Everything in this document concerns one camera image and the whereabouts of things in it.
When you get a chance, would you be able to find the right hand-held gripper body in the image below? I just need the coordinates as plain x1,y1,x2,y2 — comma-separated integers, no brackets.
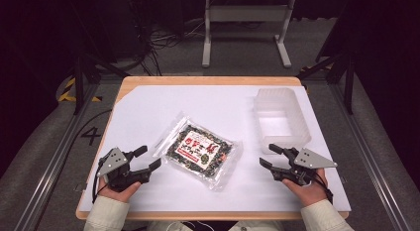
279,147,339,187

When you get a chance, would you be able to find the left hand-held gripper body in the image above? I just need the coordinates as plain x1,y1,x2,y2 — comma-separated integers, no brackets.
95,147,152,193

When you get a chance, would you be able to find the translucent plastic container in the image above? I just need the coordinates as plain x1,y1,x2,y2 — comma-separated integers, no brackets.
253,86,312,156

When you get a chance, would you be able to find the clear dried seaweed packet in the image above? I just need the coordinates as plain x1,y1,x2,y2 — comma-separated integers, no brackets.
152,111,245,191

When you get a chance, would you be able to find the person's left hand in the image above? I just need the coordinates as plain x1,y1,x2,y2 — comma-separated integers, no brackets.
97,175,143,204

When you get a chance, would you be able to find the person's right hand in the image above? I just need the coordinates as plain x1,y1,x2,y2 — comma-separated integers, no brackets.
281,168,331,208

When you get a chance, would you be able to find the white paper sheet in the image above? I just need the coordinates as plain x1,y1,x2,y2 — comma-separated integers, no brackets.
78,84,352,213

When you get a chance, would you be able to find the yellow black hazard tape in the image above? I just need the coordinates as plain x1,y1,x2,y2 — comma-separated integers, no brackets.
57,76,102,103

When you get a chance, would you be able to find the black metal stand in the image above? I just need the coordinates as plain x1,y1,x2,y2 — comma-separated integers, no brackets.
70,52,131,116
298,49,359,116

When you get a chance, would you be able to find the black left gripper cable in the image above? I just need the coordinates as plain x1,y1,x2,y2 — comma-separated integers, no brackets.
91,171,108,204

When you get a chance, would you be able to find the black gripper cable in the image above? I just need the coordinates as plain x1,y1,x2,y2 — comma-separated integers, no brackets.
310,173,335,205
91,171,108,204

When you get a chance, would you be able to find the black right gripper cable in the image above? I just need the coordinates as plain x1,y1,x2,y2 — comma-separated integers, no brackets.
310,173,335,205

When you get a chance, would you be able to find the aluminium floor rail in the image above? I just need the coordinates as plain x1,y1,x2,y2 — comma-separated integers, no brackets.
13,82,100,231
328,82,414,231

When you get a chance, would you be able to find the bundle of black floor cables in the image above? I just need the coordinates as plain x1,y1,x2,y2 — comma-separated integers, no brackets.
130,0,206,76

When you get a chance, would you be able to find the white metal table frame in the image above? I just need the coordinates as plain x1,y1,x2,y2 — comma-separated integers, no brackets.
201,0,296,68

